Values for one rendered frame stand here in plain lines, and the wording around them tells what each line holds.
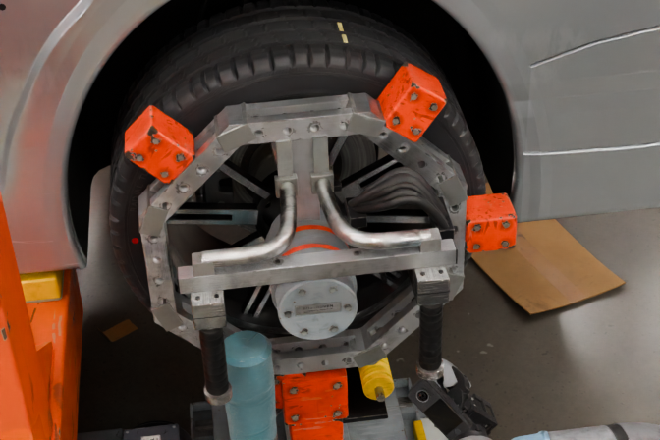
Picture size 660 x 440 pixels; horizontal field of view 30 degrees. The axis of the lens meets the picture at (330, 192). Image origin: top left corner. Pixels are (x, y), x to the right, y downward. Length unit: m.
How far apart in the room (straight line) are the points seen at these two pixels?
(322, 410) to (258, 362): 0.29
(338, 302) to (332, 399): 0.37
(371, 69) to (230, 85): 0.23
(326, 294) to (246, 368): 0.21
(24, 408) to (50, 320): 0.53
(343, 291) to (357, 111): 0.28
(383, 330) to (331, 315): 0.26
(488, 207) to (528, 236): 1.40
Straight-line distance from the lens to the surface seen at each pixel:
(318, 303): 1.95
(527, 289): 3.33
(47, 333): 2.26
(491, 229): 2.11
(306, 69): 1.97
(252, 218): 2.15
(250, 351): 2.06
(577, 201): 2.33
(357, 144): 2.27
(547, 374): 3.11
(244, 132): 1.92
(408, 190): 1.89
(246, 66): 1.97
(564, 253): 3.47
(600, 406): 3.05
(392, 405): 2.69
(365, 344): 2.24
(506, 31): 2.09
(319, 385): 2.26
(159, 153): 1.94
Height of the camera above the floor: 2.13
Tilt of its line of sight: 35 degrees down
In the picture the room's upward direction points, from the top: 2 degrees counter-clockwise
